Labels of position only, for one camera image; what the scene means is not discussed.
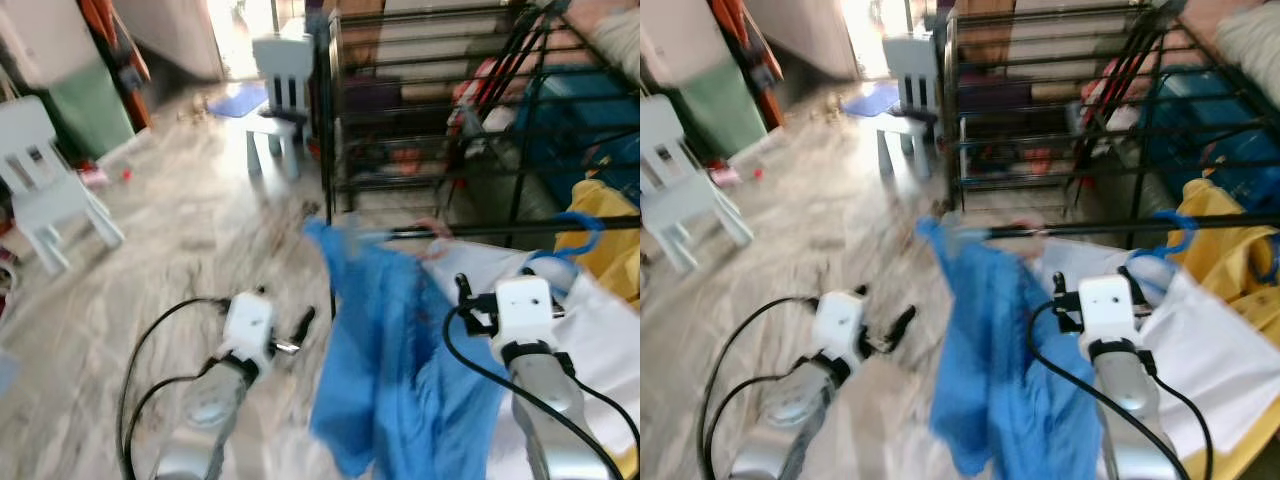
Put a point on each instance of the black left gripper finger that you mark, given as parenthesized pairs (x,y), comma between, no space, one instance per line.
(901,326)
(303,325)

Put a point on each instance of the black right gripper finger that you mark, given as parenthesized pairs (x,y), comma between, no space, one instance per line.
(1060,290)
(464,290)

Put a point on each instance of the white shirt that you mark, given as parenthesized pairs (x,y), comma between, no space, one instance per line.
(1210,350)
(600,340)

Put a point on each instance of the blue plastic clothes hanger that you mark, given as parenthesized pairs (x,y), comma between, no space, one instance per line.
(1190,232)
(600,232)
(1275,262)

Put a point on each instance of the pink clothes hanger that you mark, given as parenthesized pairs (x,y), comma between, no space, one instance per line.
(432,224)
(1025,224)

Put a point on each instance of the blue shirt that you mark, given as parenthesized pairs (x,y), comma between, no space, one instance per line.
(390,350)
(990,350)

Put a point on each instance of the yellow polo shirt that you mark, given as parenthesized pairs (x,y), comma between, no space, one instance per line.
(610,235)
(1220,225)

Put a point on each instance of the black metal drying rack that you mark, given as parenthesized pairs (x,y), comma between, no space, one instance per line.
(950,120)
(329,120)

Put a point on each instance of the blue storage box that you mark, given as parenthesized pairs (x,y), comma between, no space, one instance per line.
(1200,110)
(580,110)

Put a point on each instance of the blue floor mat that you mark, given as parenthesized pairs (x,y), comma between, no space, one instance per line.
(870,100)
(235,100)

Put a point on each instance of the green bin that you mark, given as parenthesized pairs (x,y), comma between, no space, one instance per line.
(90,115)
(725,115)

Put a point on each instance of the beige pillow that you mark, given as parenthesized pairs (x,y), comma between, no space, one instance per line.
(1250,40)
(620,40)

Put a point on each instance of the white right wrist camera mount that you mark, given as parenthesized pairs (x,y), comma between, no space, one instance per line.
(1108,305)
(525,305)

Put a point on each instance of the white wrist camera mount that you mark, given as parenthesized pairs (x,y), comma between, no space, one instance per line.
(248,320)
(840,320)
(1108,305)
(525,305)

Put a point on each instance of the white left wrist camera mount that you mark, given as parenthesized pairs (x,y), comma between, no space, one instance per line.
(248,320)
(840,320)

